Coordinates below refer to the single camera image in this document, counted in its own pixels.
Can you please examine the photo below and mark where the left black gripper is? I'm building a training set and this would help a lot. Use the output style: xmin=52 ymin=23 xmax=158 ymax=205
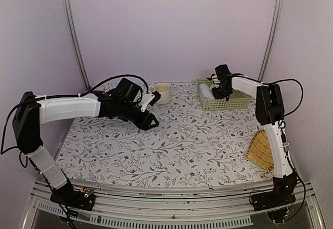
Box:
xmin=118 ymin=100 xmax=160 ymax=131

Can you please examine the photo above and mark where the light blue towel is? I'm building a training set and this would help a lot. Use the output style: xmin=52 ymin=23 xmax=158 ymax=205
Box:
xmin=199 ymin=83 xmax=215 ymax=100

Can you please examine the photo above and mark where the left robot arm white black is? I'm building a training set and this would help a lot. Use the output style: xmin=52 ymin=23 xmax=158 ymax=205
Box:
xmin=12 ymin=78 xmax=161 ymax=211

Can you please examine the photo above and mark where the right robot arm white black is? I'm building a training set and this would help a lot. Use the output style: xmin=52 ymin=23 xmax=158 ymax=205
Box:
xmin=211 ymin=65 xmax=297 ymax=211

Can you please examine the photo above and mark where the green plastic basket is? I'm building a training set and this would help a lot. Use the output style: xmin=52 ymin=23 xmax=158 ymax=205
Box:
xmin=196 ymin=78 xmax=255 ymax=111

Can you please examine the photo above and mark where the cream ceramic mug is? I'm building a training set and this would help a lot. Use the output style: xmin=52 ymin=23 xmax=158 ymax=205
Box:
xmin=153 ymin=83 xmax=171 ymax=105

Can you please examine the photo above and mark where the yellow bamboo tray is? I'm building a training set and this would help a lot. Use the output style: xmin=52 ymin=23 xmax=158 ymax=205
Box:
xmin=246 ymin=130 xmax=274 ymax=171

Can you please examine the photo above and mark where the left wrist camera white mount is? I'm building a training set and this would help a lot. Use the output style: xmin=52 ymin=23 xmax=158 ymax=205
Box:
xmin=139 ymin=91 xmax=161 ymax=112

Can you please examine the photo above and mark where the right aluminium frame post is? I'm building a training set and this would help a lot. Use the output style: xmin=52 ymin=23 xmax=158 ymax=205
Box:
xmin=258 ymin=0 xmax=283 ymax=82

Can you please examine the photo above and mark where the aluminium frame post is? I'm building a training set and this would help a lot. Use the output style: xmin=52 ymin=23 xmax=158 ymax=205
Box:
xmin=62 ymin=0 xmax=91 ymax=89
xmin=258 ymin=0 xmax=283 ymax=82

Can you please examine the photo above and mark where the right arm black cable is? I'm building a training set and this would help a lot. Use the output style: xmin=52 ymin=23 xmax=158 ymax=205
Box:
xmin=228 ymin=72 xmax=304 ymax=118

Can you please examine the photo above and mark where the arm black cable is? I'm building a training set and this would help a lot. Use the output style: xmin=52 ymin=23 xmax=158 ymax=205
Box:
xmin=228 ymin=72 xmax=304 ymax=118
xmin=0 ymin=74 xmax=149 ymax=155

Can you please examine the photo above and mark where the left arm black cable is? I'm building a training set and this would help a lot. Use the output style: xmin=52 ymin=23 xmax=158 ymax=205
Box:
xmin=0 ymin=74 xmax=149 ymax=155

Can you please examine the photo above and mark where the left aluminium frame post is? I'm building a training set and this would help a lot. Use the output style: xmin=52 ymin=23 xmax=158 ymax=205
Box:
xmin=62 ymin=0 xmax=91 ymax=89

